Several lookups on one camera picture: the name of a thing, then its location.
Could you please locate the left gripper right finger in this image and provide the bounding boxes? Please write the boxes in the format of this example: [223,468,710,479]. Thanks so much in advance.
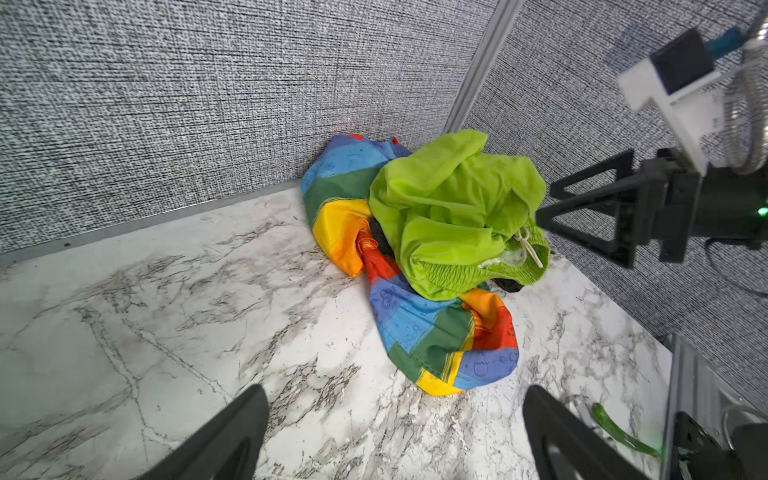
[523,385,645,479]

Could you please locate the green chili pepper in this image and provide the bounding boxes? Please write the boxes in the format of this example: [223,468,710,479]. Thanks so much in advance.
[590,403,661,459]

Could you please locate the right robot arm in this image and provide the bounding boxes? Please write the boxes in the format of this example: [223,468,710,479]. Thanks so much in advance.
[535,149,767,269]

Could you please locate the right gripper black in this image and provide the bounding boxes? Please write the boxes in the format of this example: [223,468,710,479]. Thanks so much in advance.
[535,149,767,269]

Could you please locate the right arm metal conduit cable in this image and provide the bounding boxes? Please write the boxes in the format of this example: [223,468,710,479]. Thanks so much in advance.
[721,5,768,177]

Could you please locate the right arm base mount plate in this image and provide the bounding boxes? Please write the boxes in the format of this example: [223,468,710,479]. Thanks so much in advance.
[669,412,767,479]

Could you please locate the rainbow striped cloth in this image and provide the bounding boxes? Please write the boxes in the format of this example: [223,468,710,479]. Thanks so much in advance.
[301,135,519,396]

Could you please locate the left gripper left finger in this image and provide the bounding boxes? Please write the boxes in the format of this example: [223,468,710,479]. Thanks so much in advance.
[142,385,269,479]

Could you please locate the lime green shorts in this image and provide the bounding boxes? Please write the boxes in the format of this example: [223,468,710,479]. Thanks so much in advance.
[369,130,551,301]

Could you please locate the black cloth piece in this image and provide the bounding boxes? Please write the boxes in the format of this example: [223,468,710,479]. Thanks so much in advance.
[492,278,524,293]

